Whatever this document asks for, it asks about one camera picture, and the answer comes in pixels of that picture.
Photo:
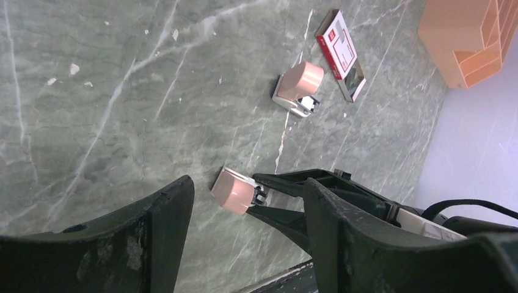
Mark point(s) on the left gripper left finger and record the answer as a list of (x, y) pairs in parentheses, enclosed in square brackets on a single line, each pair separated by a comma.
[(137, 248)]

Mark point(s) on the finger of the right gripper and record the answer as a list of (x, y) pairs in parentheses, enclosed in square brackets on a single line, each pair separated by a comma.
[(290, 223), (337, 181)]

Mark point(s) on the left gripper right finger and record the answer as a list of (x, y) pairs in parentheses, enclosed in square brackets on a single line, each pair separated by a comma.
[(353, 251)]

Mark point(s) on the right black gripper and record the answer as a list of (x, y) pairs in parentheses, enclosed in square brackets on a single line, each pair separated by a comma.
[(431, 223)]

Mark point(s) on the pink stapler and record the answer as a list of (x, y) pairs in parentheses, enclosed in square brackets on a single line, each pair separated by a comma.
[(236, 192), (296, 87)]

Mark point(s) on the red white staple box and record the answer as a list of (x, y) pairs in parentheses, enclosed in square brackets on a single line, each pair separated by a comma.
[(338, 49)]

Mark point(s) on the orange file organizer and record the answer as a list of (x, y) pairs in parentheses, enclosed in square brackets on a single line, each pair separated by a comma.
[(468, 40)]

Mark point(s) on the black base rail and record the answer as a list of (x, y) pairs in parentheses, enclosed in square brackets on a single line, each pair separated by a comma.
[(297, 279)]

